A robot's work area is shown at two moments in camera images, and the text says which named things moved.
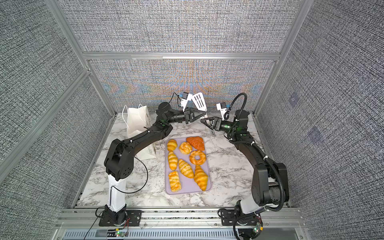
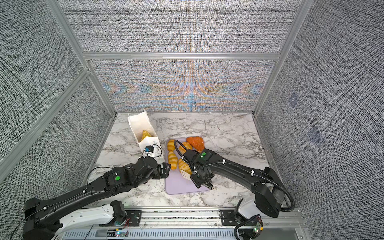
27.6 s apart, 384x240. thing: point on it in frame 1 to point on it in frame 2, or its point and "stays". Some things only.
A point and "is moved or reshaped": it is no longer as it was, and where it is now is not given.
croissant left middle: (173, 160) stays
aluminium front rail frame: (77, 223) stays
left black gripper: (188, 115) to (160, 173)
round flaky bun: (185, 148) stays
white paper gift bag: (138, 119) is moved or reshaped
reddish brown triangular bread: (197, 142) stays
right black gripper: (216, 124) to (197, 182)
